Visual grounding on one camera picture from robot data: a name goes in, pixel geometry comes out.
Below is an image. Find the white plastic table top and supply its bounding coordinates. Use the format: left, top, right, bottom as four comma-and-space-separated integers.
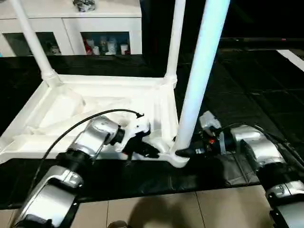
0, 73, 190, 169

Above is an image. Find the white plastic table leg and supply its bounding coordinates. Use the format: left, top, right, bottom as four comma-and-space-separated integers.
9, 0, 64, 87
174, 0, 231, 157
165, 0, 186, 84

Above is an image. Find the black work mat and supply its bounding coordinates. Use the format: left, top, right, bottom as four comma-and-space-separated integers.
0, 48, 304, 209

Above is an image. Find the dark rounded foot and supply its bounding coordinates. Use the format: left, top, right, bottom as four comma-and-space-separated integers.
108, 220, 129, 228

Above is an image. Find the red white bottle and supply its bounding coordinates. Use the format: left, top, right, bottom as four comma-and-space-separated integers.
85, 39, 95, 55

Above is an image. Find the white flat strip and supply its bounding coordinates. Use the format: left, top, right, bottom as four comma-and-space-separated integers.
276, 49, 304, 70

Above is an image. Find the black box with label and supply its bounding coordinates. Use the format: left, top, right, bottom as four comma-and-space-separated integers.
141, 0, 221, 72

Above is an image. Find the white glass door cabinet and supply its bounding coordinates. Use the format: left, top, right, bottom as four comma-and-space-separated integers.
0, 0, 143, 57

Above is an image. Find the dark crumpled bundle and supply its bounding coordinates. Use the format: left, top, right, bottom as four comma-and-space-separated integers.
73, 0, 98, 12

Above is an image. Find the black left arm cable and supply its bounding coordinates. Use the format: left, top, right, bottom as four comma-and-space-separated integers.
30, 109, 145, 190

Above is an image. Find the black long rail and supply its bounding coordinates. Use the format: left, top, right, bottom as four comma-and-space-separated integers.
219, 37, 304, 44

